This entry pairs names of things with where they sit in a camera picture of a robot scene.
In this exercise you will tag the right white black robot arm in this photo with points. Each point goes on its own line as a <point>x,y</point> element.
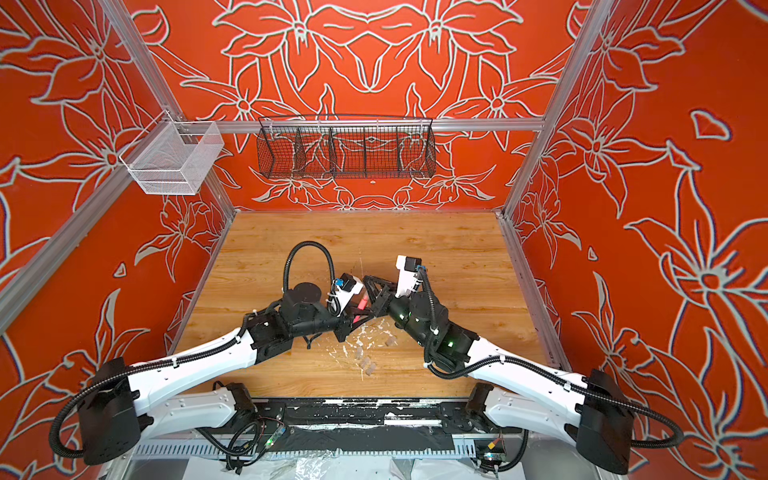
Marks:
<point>589,412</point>

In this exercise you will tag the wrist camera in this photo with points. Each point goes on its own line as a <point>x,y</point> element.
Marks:
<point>409,278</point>
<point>342,291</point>

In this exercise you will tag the pink marker pen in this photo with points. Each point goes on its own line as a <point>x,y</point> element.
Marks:
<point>361,307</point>

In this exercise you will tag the white mesh basket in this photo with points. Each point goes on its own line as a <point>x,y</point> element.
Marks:
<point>170,157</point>

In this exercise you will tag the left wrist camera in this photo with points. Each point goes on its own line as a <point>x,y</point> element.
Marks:
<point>342,291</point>

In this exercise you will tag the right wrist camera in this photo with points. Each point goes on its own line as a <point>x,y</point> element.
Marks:
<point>409,278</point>

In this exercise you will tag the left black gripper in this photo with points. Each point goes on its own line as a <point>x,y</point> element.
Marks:
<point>347,312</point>

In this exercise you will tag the black wire basket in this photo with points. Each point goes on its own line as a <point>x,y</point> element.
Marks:
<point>357,148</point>

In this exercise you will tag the grey slotted cable duct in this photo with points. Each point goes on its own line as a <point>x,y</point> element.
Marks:
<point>182,450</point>

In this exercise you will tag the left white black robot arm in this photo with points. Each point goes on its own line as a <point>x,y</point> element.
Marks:
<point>124,403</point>

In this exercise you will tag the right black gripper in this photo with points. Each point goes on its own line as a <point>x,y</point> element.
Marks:
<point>391,301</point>

